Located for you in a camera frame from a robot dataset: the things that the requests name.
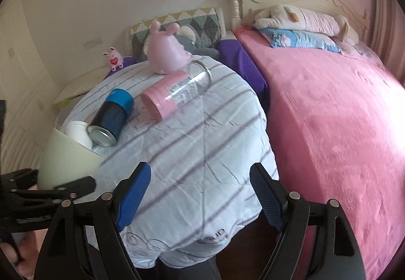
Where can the cream wardrobe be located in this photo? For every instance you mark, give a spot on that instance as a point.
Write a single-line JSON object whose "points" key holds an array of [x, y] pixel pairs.
{"points": [[29, 92]]}

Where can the grey cat plush pillow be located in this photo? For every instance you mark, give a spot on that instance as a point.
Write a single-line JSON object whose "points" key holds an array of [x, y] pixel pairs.
{"points": [[188, 37]]}

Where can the wall socket plate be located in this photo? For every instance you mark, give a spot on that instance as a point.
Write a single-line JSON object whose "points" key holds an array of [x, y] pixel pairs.
{"points": [[93, 43]]}

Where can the small pink bunny toy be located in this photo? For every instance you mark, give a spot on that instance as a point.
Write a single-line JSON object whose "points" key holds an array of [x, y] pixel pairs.
{"points": [[115, 59]]}

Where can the pink clear glass bottle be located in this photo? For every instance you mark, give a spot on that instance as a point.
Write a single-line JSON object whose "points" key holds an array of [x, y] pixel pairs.
{"points": [[173, 91]]}

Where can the white paper cup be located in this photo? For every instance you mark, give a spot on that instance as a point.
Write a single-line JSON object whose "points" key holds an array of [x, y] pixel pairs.
{"points": [[77, 131]]}

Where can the pink fleece bed cover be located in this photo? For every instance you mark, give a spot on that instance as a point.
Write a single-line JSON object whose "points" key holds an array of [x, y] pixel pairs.
{"points": [[336, 126]]}

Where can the blue cartoon pillow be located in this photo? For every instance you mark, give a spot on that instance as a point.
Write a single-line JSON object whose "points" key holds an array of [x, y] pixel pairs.
{"points": [[299, 39]]}

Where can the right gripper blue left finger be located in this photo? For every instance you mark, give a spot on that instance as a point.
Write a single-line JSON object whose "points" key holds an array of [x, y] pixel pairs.
{"points": [[129, 194]]}

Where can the pink rabbit shaped lamp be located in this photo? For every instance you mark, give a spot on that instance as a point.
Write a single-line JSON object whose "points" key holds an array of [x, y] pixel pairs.
{"points": [[165, 54]]}

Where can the pale green plastic cup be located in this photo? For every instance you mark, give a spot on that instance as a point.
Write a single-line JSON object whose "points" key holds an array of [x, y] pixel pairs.
{"points": [[65, 160]]}

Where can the blue black metal can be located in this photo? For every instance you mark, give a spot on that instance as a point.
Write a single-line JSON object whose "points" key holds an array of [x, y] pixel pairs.
{"points": [[111, 118]]}

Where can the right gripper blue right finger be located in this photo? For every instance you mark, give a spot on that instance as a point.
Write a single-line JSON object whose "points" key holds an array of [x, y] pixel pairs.
{"points": [[271, 195]]}

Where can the long white pink plush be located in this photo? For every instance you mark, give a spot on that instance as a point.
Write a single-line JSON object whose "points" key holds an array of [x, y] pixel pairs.
{"points": [[293, 18]]}

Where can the striped light blue quilt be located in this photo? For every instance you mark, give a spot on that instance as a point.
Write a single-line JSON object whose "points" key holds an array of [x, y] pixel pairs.
{"points": [[200, 195]]}

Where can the cream wooden headboard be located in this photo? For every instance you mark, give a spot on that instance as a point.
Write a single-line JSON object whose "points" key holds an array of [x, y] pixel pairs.
{"points": [[244, 11]]}

